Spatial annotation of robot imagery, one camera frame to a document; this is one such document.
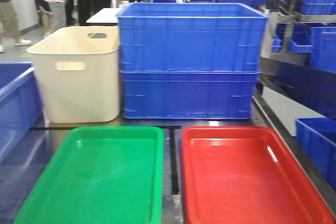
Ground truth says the lower stacked blue crate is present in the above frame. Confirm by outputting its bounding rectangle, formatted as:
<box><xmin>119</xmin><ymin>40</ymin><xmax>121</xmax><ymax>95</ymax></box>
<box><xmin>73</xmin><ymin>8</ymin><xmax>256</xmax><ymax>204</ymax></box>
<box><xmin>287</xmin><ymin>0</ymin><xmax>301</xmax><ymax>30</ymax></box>
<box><xmin>121</xmin><ymin>71</ymin><xmax>259</xmax><ymax>119</ymax></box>

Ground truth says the stacked blue crate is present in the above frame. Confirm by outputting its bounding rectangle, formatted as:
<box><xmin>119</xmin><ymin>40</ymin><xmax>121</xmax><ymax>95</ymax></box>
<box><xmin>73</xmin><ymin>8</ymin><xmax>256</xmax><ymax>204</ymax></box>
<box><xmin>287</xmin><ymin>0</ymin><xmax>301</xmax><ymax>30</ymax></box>
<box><xmin>117</xmin><ymin>2</ymin><xmax>268</xmax><ymax>72</ymax></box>
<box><xmin>121</xmin><ymin>71</ymin><xmax>259</xmax><ymax>119</ymax></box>

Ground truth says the upper stacked blue crate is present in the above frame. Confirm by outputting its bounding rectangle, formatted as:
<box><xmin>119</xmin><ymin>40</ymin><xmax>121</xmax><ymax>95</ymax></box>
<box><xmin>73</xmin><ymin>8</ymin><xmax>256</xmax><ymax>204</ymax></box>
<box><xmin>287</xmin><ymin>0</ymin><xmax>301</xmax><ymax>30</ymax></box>
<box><xmin>117</xmin><ymin>2</ymin><xmax>268</xmax><ymax>72</ymax></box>

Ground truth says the cream plastic basket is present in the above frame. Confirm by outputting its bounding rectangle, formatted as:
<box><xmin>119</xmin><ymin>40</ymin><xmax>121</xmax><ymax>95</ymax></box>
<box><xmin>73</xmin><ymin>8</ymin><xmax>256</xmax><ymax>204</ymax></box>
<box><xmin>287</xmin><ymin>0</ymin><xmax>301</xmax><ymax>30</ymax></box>
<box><xmin>27</xmin><ymin>26</ymin><xmax>120</xmax><ymax>123</ymax></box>

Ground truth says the red plastic tray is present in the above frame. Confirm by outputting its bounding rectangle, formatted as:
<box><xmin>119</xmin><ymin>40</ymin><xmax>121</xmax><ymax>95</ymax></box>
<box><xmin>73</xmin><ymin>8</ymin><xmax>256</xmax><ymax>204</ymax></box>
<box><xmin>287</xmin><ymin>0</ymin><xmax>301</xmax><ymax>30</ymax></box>
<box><xmin>181</xmin><ymin>126</ymin><xmax>335</xmax><ymax>223</ymax></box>

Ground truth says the green plastic tray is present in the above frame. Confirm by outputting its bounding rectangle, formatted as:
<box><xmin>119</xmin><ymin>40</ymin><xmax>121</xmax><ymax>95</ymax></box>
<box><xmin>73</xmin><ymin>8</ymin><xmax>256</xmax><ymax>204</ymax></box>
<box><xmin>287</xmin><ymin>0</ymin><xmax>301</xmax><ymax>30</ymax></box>
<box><xmin>14</xmin><ymin>126</ymin><xmax>164</xmax><ymax>223</ymax></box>

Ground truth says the blue bin left edge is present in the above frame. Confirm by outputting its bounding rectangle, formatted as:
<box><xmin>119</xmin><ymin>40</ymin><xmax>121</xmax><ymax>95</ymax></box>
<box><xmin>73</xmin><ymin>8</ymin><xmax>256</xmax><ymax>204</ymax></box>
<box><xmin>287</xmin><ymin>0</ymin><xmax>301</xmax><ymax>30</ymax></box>
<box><xmin>1</xmin><ymin>62</ymin><xmax>43</xmax><ymax>160</ymax></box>

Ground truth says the blue bin lower right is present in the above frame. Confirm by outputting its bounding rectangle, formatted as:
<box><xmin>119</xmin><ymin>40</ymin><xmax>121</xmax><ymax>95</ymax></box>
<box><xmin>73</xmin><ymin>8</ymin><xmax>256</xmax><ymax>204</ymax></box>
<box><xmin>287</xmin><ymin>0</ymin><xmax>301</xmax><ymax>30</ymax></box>
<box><xmin>295</xmin><ymin>117</ymin><xmax>335</xmax><ymax>189</ymax></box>

